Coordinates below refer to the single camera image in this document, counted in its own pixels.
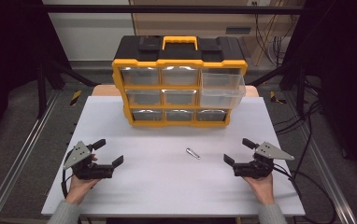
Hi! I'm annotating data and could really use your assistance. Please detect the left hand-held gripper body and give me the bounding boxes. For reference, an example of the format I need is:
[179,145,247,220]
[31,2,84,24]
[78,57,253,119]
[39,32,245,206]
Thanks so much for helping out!
[63,140,115,181]

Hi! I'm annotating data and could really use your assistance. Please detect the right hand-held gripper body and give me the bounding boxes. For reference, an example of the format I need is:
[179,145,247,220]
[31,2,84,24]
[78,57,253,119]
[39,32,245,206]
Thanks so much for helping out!
[232,141,295,180]

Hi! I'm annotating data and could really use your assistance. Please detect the small silver metal tool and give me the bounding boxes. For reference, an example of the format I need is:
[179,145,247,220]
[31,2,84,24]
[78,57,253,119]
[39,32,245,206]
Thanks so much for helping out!
[185,147,202,161]

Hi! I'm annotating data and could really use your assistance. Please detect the pulled-out clear plastic drawer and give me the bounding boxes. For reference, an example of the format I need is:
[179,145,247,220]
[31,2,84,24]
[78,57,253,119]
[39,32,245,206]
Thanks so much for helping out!
[199,68,247,110]

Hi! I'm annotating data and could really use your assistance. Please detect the yellow and black organizer box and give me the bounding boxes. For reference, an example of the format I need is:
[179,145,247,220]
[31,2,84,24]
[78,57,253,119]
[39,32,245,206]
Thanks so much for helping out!
[111,35,249,128]

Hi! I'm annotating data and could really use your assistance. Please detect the person's right hand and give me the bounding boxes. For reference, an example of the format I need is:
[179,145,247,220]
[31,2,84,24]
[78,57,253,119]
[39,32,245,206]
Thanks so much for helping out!
[243,173,276,206]

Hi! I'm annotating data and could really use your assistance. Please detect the person's left hand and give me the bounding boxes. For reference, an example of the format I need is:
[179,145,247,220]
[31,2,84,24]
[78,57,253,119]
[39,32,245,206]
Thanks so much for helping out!
[65,174,102,206]

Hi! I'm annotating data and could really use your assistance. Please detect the yellow black hazard tape piece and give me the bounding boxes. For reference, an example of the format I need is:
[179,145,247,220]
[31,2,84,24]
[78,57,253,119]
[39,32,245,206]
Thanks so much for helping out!
[269,91,287,105]
[69,90,83,107]

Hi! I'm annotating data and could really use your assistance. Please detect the light wooden table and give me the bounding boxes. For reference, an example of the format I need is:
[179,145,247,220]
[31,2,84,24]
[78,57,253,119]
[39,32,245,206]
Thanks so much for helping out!
[91,84,260,98]

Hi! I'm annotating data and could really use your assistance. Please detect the black metal stand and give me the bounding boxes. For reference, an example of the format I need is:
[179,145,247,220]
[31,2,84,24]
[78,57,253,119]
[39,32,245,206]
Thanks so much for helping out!
[36,57,99,119]
[249,60,308,119]

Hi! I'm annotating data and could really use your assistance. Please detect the set of closed clear drawers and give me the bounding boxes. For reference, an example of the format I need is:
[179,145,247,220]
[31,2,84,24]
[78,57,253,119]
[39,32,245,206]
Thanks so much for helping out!
[120,65,229,123]

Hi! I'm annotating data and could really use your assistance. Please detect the black curtain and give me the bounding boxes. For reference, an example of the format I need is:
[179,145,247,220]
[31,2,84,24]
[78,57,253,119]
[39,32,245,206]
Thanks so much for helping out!
[283,0,357,181]
[0,0,72,153]

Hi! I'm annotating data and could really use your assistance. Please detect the left hand-held gripper black cable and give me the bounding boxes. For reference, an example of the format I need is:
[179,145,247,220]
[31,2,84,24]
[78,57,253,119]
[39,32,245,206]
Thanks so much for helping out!
[61,148,76,200]

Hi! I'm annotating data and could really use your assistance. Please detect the hand-held gripper black cable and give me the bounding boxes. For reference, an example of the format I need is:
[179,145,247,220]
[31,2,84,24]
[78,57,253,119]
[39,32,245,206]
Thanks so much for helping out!
[272,163,337,224]
[61,148,76,200]

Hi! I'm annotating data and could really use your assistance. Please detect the right hand-held gripper black cable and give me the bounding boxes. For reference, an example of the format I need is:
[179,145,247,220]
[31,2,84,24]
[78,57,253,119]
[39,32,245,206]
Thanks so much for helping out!
[272,163,337,224]

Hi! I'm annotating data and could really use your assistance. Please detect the black floor cables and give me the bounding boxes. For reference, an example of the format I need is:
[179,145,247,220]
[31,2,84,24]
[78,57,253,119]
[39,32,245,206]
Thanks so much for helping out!
[273,76,324,175]

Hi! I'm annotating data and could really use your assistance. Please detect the aluminium floor rail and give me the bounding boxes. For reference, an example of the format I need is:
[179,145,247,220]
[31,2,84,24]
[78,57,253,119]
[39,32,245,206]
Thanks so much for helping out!
[287,102,357,224]
[0,90,61,224]

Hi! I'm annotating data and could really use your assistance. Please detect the bundle of hanging black cables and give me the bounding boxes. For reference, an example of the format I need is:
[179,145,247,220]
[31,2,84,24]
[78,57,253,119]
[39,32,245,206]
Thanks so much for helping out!
[253,2,302,67]

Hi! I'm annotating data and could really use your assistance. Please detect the black horizontal frame bar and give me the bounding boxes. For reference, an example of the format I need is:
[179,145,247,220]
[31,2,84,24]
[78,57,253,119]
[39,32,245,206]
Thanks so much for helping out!
[41,4,307,15]

